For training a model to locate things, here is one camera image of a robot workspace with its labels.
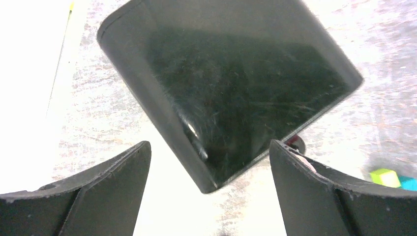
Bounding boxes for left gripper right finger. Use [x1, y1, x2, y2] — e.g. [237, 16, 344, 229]
[269, 140, 417, 236]

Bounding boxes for black makeup organizer box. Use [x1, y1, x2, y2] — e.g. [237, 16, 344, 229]
[97, 0, 363, 194]

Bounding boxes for pink bottom drawer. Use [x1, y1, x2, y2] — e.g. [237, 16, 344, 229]
[285, 135, 306, 154]

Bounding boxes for small teal cube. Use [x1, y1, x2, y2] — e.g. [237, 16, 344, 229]
[398, 176, 417, 191]

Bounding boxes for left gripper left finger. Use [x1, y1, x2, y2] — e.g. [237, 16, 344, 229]
[0, 141, 151, 236]

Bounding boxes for small green cube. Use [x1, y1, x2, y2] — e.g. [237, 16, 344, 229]
[370, 168, 401, 188]

